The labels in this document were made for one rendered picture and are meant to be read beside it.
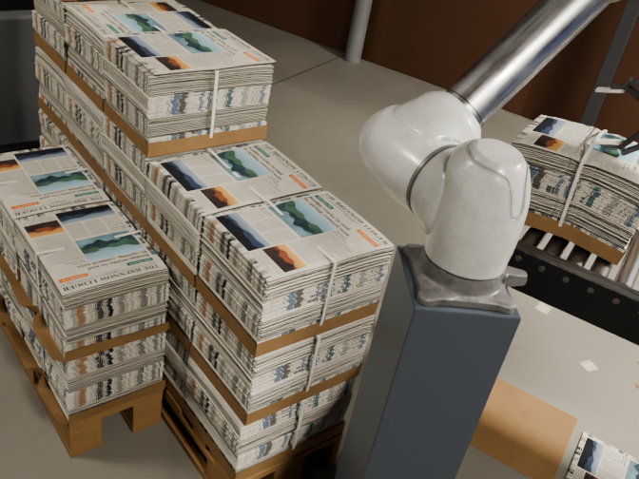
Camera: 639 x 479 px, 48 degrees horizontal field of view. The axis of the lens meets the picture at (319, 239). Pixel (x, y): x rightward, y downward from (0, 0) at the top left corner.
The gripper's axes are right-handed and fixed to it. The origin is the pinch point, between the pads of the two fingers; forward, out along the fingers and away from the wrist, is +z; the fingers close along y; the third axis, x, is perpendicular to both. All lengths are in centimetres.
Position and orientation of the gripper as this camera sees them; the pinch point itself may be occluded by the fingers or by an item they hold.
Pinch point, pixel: (598, 115)
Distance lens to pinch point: 204.0
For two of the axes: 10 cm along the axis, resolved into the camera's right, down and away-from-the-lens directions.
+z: -8.5, -1.4, 5.0
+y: 0.9, 9.1, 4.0
